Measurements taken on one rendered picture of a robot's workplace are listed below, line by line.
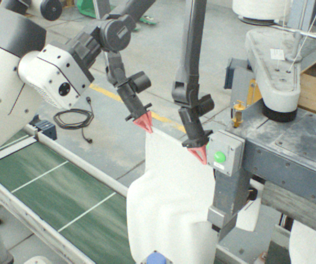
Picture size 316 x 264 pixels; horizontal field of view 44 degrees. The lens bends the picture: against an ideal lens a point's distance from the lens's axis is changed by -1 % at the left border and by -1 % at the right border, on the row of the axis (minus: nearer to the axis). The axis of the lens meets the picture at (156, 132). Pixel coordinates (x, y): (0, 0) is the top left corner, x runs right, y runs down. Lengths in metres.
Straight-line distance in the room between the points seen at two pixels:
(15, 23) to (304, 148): 0.77
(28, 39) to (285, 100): 0.66
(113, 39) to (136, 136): 2.39
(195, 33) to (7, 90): 0.57
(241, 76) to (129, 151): 1.91
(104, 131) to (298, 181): 2.61
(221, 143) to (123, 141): 2.37
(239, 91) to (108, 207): 1.04
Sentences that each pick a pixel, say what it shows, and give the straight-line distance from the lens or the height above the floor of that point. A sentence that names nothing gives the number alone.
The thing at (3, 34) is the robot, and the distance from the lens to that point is 1.10.
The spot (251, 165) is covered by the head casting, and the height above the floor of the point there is 1.26.
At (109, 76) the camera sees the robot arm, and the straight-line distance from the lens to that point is 1.48.
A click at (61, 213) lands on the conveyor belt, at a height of 0.38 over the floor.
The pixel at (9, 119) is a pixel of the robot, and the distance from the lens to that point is 1.12.
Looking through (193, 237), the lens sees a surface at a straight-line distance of 1.50.
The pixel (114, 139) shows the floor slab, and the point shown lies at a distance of 3.33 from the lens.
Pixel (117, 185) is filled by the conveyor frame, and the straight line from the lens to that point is 2.23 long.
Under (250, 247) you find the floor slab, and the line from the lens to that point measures 2.54.
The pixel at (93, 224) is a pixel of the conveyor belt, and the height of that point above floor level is 0.38.
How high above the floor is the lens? 1.87
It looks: 33 degrees down
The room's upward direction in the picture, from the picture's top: 1 degrees clockwise
